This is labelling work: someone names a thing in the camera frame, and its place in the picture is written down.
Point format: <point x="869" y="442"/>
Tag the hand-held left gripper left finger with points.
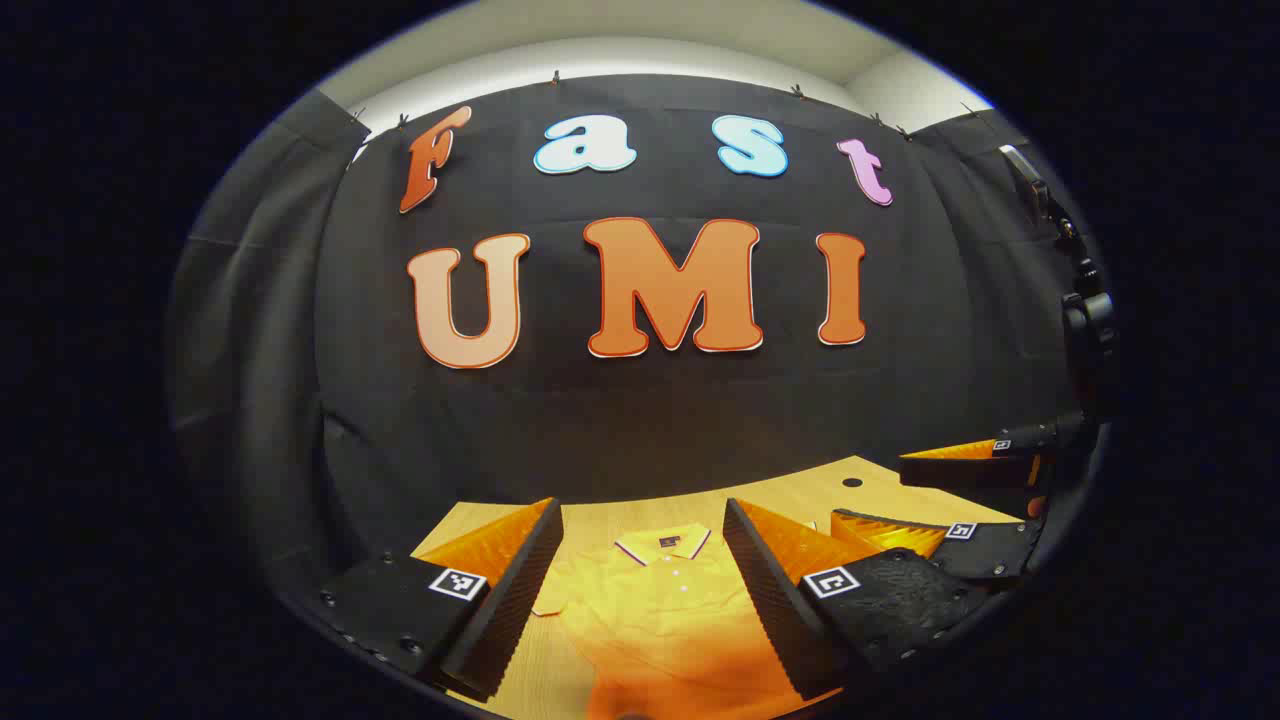
<point x="510" y="610"/>

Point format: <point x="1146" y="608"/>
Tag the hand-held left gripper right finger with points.
<point x="775" y="610"/>

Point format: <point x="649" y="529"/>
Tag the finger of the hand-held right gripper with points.
<point x="990" y="555"/>
<point x="960" y="472"/>

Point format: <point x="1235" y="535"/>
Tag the orange polo T-shirt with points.
<point x="660" y="620"/>

